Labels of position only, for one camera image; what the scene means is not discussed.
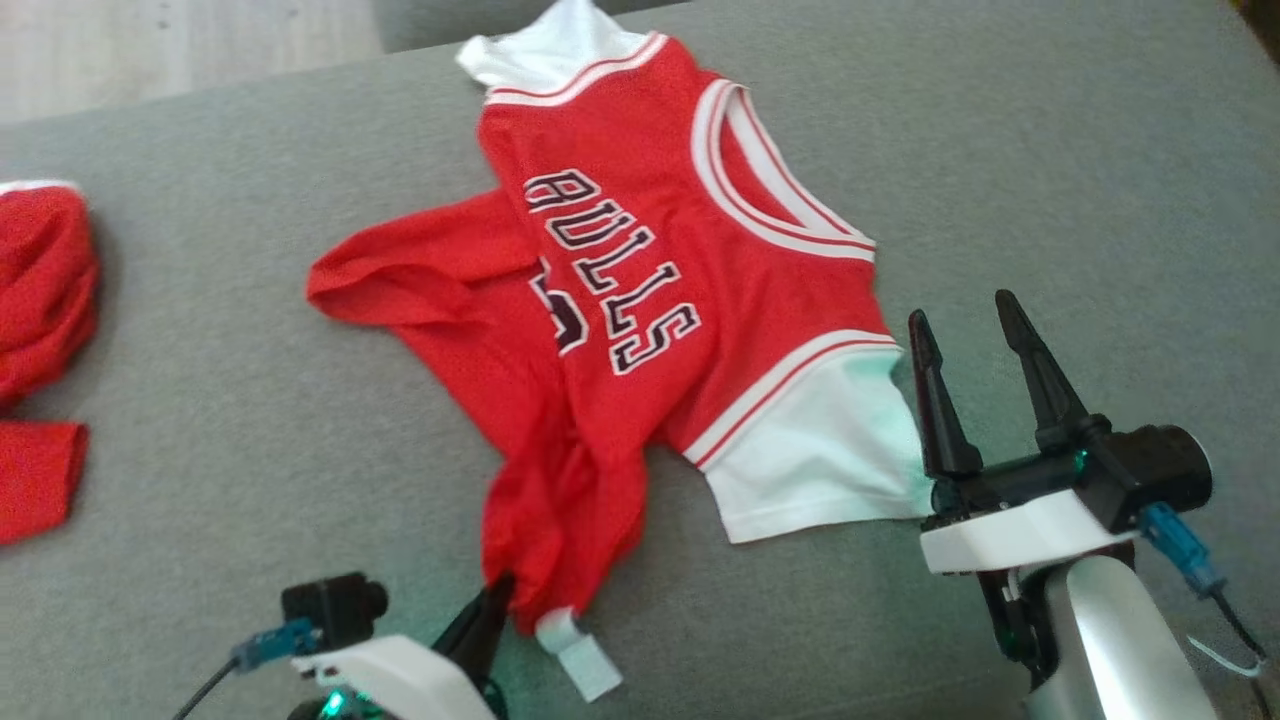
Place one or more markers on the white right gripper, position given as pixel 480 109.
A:
pixel 1020 530

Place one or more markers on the brown wooden furniture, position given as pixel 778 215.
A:
pixel 1260 25

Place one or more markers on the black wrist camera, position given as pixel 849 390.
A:
pixel 1150 475
pixel 330 605

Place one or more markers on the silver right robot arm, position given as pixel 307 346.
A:
pixel 1110 640

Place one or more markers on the red shorts with white trim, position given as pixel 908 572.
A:
pixel 40 280

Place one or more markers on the grey fabric sofa seat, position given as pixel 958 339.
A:
pixel 1050 150

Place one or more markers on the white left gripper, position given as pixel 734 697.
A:
pixel 400 675

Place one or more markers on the grey sofa section with seam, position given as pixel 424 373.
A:
pixel 420 20

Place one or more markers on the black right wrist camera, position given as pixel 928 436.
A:
pixel 1150 475

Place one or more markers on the red Bulls basketball jersey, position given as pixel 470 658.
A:
pixel 650 200

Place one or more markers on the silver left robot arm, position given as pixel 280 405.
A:
pixel 340 706

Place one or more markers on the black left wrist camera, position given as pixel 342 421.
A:
pixel 330 605

